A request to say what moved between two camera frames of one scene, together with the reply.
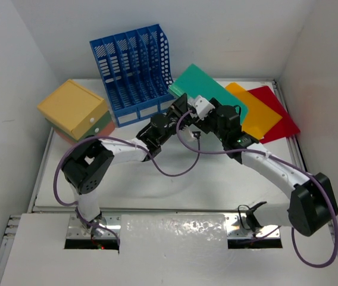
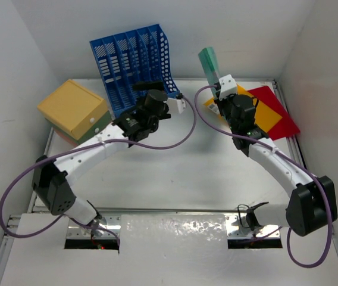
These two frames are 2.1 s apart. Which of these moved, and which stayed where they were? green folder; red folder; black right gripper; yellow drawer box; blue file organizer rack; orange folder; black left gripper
Moved: green folder; black left gripper; black right gripper
Stayed: orange folder; red folder; blue file organizer rack; yellow drawer box
